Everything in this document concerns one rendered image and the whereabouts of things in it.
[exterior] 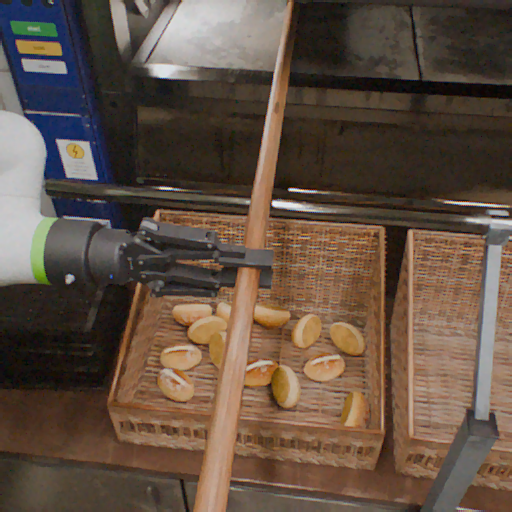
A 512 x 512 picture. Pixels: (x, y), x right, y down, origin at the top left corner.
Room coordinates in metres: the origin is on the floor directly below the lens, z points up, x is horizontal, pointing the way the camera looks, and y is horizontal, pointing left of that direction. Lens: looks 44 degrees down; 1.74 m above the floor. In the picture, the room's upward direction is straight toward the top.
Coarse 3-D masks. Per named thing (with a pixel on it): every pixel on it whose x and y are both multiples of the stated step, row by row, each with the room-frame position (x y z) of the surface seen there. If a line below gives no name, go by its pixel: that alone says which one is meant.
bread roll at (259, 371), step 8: (256, 360) 0.78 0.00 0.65; (264, 360) 0.79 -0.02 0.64; (272, 360) 0.79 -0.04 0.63; (248, 368) 0.77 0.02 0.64; (256, 368) 0.76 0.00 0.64; (264, 368) 0.77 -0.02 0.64; (272, 368) 0.77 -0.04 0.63; (248, 376) 0.75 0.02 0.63; (256, 376) 0.75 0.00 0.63; (264, 376) 0.75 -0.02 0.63; (248, 384) 0.74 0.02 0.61; (256, 384) 0.74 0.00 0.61; (264, 384) 0.74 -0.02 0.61
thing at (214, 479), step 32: (288, 32) 1.25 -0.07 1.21; (288, 64) 1.11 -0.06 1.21; (256, 192) 0.69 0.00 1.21; (256, 224) 0.61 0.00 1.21; (256, 288) 0.50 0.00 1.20; (224, 352) 0.40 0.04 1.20; (224, 384) 0.35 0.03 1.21; (224, 416) 0.31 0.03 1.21; (224, 448) 0.28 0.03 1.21; (224, 480) 0.25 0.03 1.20
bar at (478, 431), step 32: (64, 192) 0.75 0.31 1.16; (96, 192) 0.74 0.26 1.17; (128, 192) 0.74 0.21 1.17; (160, 192) 0.73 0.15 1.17; (192, 192) 0.73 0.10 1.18; (384, 224) 0.68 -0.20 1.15; (416, 224) 0.67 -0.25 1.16; (448, 224) 0.67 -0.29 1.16; (480, 224) 0.66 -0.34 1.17; (480, 288) 0.62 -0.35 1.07; (480, 320) 0.57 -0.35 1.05; (480, 352) 0.53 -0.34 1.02; (480, 384) 0.50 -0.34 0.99; (480, 416) 0.46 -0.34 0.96; (480, 448) 0.43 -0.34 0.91; (448, 480) 0.43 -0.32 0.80
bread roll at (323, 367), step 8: (328, 352) 0.82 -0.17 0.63; (312, 360) 0.79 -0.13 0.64; (320, 360) 0.79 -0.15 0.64; (328, 360) 0.78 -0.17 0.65; (336, 360) 0.79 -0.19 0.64; (304, 368) 0.79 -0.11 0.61; (312, 368) 0.77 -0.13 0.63; (320, 368) 0.77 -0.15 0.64; (328, 368) 0.77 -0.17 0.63; (336, 368) 0.77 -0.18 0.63; (344, 368) 0.79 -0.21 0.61; (312, 376) 0.76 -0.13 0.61; (320, 376) 0.76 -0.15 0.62; (328, 376) 0.76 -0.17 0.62; (336, 376) 0.77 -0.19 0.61
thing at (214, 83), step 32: (160, 64) 1.17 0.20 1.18; (224, 96) 1.09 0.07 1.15; (256, 96) 1.08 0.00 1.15; (288, 96) 1.07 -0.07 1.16; (320, 96) 1.06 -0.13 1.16; (352, 96) 1.06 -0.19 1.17; (384, 96) 1.05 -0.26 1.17; (416, 96) 1.04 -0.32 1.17; (448, 96) 1.03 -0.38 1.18; (480, 96) 1.03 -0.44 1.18
